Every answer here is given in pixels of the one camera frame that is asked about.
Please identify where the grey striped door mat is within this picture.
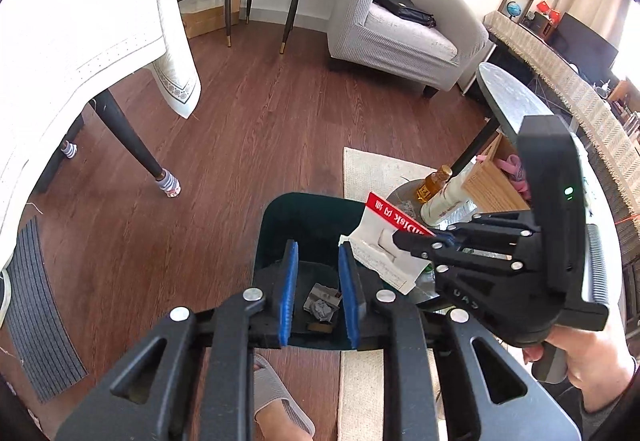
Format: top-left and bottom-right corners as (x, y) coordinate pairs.
(0, 217), (88, 404)

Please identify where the dark green trash bin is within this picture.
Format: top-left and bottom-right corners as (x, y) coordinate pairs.
(252, 192), (381, 352)

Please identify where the grey slipper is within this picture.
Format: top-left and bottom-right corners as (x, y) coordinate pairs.
(250, 353), (316, 441)

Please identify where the round grey marble table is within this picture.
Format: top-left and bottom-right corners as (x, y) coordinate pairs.
(385, 62), (631, 317)

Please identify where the black table leg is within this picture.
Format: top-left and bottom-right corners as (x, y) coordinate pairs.
(92, 88), (182, 198)

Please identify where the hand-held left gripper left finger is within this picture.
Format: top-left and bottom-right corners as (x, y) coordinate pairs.
(55, 240), (301, 441)

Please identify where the sideboard with lace cloth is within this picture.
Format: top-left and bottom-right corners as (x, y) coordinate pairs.
(482, 11), (640, 222)

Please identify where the wooden box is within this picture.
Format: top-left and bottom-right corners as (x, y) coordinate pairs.
(461, 131), (532, 214)

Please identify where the person's right forearm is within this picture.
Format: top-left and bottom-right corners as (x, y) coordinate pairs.
(585, 356), (640, 441)

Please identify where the black monitor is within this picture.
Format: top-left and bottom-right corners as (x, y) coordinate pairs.
(550, 12), (621, 72)

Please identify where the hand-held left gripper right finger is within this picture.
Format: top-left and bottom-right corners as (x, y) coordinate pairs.
(337, 242), (583, 441)

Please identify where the white red cardboard box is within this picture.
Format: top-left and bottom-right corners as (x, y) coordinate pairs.
(340, 192), (441, 296)

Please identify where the black bag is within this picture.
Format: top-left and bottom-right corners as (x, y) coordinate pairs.
(372, 0), (437, 28)

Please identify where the table with white cloth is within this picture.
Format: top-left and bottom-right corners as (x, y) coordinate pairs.
(0, 0), (202, 272)

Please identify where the grey armchair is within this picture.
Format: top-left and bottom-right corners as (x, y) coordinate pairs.
(326, 0), (490, 98)

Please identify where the pink cloth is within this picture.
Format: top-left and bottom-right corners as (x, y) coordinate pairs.
(477, 153), (531, 196)

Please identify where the brown red box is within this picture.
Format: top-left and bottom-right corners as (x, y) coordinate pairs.
(532, 3), (561, 39)

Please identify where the person's right hand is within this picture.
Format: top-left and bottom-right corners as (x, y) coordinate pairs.
(522, 323), (626, 414)

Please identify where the flat cardboard box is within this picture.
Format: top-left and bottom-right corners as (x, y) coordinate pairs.
(180, 0), (241, 40)

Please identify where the silver wrapper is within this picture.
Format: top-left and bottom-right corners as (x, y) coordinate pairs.
(303, 283), (342, 324)

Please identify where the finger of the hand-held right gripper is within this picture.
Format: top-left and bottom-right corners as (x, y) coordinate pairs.
(445, 211), (541, 242)
(392, 230), (527, 317)

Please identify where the beige rug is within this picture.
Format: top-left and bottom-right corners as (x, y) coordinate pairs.
(342, 147), (441, 441)

